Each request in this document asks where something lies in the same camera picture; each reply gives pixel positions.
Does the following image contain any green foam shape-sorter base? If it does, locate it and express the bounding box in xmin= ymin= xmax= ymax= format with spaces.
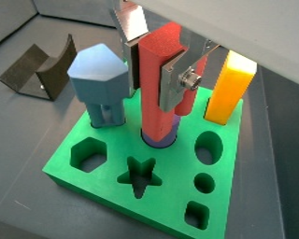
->
xmin=44 ymin=88 xmax=242 ymax=239

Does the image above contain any gripper silver second-gripper right finger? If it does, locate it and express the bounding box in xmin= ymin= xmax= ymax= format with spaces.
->
xmin=159 ymin=31 xmax=218 ymax=112

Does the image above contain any gripper silver second-gripper left finger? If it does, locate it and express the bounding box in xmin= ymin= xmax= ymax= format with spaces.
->
xmin=111 ymin=0 xmax=150 ymax=91

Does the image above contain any red square-circle object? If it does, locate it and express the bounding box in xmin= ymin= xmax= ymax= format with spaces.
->
xmin=139 ymin=22 xmax=197 ymax=148

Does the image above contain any black curved fixture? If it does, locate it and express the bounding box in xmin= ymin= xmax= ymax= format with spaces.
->
xmin=0 ymin=35 xmax=78 ymax=101

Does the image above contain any yellow rectangular block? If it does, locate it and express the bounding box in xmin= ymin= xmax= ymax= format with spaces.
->
xmin=205 ymin=50 xmax=257 ymax=125

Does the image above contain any purple cylinder block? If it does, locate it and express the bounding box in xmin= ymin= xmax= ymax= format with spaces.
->
xmin=141 ymin=113 xmax=182 ymax=149

